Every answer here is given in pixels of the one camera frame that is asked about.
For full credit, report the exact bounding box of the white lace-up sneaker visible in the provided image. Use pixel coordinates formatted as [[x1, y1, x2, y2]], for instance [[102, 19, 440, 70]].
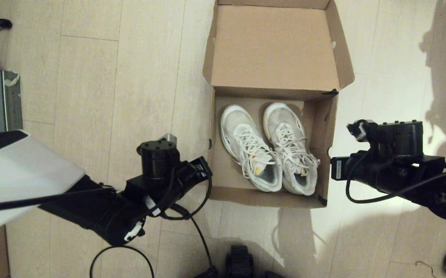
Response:
[[263, 102, 321, 196], [220, 105, 284, 192]]

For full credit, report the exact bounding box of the brown cardboard shoe box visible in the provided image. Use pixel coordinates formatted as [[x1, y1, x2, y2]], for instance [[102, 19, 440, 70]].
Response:
[[203, 0, 355, 209]]

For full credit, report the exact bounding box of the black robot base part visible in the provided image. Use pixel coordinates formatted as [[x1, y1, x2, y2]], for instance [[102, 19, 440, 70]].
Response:
[[225, 244, 255, 278]]

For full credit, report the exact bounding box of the grey power supply unit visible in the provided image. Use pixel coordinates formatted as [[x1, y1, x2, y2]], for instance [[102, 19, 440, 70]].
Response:
[[0, 69, 23, 136]]

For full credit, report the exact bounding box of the black cable with corrugated sleeve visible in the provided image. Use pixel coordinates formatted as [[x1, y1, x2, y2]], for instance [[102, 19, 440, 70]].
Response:
[[171, 204, 219, 278]]

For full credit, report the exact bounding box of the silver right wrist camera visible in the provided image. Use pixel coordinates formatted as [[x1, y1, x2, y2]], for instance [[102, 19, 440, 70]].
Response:
[[347, 120, 378, 141]]

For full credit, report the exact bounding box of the thin black cable loop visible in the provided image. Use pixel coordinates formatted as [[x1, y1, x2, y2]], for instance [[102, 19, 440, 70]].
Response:
[[90, 245, 156, 278]]

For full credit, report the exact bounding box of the small black wire hook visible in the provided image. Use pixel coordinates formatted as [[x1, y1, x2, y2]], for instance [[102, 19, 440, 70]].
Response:
[[415, 261, 438, 276]]

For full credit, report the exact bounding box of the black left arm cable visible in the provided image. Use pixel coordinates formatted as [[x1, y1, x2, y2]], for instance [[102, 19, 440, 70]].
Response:
[[0, 186, 115, 214]]

